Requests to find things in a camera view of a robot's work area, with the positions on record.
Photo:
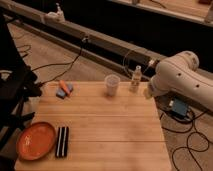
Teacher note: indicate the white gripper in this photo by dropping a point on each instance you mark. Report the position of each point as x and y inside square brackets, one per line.
[148, 91]

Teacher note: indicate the orange pepper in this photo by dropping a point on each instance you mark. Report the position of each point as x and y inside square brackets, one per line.
[63, 85]

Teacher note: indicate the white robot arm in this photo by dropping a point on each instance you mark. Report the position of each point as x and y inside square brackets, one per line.
[178, 74]

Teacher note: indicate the small clear bottle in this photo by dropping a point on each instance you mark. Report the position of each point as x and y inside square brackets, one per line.
[136, 78]

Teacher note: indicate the blue power box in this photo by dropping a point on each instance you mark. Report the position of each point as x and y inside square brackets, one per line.
[178, 107]

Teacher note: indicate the blue sponge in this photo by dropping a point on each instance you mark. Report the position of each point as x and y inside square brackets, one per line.
[60, 92]

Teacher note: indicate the black white striped block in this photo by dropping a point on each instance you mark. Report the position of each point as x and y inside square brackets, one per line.
[62, 142]

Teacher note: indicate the orange plate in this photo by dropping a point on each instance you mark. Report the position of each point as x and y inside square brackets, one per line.
[36, 141]

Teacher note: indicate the grey metal rail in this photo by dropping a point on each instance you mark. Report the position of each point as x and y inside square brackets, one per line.
[99, 39]

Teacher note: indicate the white clamp on rail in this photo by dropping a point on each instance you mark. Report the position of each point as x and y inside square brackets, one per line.
[58, 15]

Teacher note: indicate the black chair frame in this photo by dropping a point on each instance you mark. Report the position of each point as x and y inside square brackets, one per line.
[16, 88]

